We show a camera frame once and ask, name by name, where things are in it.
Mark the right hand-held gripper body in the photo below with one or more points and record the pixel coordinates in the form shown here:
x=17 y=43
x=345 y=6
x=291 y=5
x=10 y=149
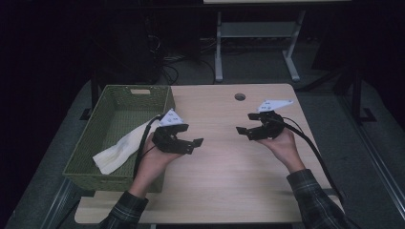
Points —
x=272 y=127

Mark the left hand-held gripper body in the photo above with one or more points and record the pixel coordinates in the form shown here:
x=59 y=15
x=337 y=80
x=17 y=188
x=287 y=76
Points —
x=164 y=141

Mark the white cloth with bear print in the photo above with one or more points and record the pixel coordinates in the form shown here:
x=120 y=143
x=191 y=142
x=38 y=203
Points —
x=117 y=152

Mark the green woven basket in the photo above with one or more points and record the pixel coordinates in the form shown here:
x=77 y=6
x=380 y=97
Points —
x=105 y=127

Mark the person's right hand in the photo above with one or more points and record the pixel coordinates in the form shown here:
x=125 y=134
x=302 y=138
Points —
x=285 y=149

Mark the person's left hand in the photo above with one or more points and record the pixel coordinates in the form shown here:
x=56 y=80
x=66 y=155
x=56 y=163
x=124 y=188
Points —
x=153 y=165

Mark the grey metal stand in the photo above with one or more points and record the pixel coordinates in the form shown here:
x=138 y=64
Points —
x=254 y=30

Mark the black floor stand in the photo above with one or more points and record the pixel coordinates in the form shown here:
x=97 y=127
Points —
x=356 y=92

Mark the grey metal floor rail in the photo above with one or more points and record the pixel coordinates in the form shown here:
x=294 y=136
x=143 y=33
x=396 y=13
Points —
x=59 y=206
x=375 y=159

